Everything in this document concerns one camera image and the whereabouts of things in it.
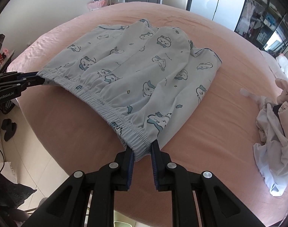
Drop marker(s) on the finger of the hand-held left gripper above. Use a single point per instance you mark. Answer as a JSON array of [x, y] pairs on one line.
[[18, 76], [28, 84]]

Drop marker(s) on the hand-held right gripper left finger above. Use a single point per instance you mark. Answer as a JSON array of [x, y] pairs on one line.
[[130, 170]]

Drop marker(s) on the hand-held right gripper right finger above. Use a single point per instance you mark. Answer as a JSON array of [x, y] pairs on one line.
[[155, 167]]

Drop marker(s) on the blue printed pajama pants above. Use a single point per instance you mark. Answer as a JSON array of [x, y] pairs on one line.
[[134, 75]]

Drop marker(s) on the black slipper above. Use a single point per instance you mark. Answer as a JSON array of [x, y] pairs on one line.
[[11, 136], [9, 124]]

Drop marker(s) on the bed with pink sheet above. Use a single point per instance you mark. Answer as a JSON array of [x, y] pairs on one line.
[[63, 127]]

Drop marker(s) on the dark grey cloth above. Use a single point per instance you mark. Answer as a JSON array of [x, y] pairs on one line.
[[11, 194]]

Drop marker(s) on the pink gift bag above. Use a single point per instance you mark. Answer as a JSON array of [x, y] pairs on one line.
[[96, 5]]

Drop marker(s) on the white garment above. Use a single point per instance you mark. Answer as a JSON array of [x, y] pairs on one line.
[[272, 156]]

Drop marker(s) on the pink pillow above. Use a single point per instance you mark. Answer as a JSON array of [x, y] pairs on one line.
[[268, 60]]

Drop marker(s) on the white plush toy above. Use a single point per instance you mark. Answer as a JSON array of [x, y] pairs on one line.
[[286, 66]]

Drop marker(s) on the white wardrobe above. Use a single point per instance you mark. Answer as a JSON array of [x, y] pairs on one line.
[[219, 2]]

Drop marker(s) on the dark glass cabinet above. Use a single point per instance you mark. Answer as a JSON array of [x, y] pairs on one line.
[[260, 16]]

